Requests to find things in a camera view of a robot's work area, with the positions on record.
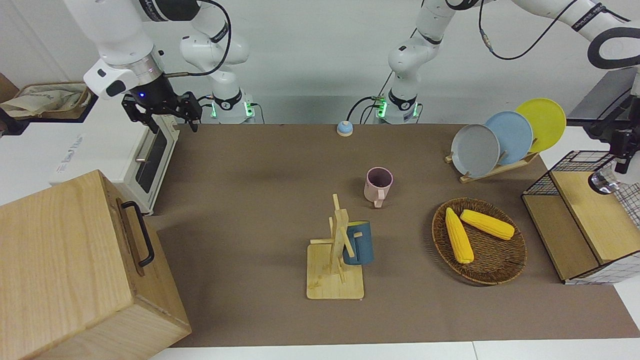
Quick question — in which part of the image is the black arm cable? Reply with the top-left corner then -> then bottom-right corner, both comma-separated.
165,0 -> 233,78
478,0 -> 632,61

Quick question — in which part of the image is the white toaster oven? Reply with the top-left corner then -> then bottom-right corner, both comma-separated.
50,94 -> 181,216

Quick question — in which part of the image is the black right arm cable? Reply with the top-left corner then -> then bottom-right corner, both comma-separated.
165,0 -> 233,78

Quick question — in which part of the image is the yellow plate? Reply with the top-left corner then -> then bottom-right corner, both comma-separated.
515,98 -> 567,154

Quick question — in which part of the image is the pink mug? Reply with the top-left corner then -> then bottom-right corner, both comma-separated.
363,167 -> 394,209

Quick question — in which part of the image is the brown wicker basket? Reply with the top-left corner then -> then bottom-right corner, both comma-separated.
431,197 -> 528,286

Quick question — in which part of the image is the black tripod stand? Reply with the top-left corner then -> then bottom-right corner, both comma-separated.
585,82 -> 640,140

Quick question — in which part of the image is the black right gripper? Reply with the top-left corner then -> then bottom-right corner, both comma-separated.
121,74 -> 203,134

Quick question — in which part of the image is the wooden mug rack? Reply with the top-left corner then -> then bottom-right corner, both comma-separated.
306,194 -> 365,301

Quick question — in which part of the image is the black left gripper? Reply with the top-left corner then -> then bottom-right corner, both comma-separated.
609,127 -> 640,175

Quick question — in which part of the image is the wooden plate rack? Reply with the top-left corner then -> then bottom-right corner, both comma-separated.
445,150 -> 540,184

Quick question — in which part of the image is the translucent water cup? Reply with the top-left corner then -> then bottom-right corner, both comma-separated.
590,167 -> 622,196

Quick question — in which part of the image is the light blue plate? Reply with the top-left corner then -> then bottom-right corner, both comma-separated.
484,111 -> 534,166

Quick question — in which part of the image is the beige cloth bag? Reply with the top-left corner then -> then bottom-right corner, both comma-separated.
0,82 -> 96,121

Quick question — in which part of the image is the yellow corn cob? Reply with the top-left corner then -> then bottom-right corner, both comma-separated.
445,207 -> 475,265
460,209 -> 515,241

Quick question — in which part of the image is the wire and wood shelf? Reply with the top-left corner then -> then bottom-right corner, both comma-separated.
521,150 -> 640,286

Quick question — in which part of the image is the brown table mat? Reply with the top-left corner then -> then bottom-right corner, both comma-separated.
145,123 -> 640,348

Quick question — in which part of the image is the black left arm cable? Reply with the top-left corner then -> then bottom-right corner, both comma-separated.
478,0 -> 632,61

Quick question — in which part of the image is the wooden cabinet box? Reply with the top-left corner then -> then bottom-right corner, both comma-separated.
0,169 -> 192,360

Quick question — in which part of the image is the black cabinet handle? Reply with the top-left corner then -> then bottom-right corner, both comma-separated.
121,201 -> 155,268

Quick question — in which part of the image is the grey plate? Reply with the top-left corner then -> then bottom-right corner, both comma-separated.
451,123 -> 501,178

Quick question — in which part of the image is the dark blue mug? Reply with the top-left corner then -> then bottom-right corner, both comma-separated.
343,221 -> 374,266

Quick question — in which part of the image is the black base power cable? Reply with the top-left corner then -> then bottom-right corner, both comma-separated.
346,95 -> 385,124

